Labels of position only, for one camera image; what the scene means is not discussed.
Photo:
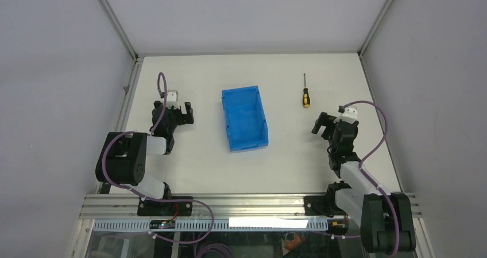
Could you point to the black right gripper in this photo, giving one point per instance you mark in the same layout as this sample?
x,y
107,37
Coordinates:
x,y
325,120

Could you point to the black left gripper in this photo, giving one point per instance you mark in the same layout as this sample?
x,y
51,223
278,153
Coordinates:
x,y
184,118

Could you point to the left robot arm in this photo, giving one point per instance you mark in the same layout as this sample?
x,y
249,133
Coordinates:
x,y
122,162

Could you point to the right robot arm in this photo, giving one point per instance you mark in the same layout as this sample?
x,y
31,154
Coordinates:
x,y
384,217

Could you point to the blue plastic bin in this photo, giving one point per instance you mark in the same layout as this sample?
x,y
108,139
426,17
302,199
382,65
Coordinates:
x,y
246,125

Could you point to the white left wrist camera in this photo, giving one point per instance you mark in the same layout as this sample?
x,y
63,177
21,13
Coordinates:
x,y
171,98

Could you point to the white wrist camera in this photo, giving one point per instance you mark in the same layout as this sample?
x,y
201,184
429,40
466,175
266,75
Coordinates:
x,y
171,98
348,114

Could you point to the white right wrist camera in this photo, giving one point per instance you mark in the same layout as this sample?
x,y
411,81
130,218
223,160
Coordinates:
x,y
348,114

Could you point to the yellow black handled screwdriver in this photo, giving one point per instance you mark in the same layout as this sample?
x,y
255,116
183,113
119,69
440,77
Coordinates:
x,y
306,97

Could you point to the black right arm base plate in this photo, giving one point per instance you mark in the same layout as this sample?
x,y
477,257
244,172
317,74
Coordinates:
x,y
325,204

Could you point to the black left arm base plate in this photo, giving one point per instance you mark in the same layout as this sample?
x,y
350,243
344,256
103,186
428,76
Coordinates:
x,y
182,207

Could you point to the white slotted cable duct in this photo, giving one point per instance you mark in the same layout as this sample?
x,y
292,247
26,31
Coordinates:
x,y
233,224

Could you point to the aluminium frame rail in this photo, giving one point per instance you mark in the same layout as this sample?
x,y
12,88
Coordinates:
x,y
109,206

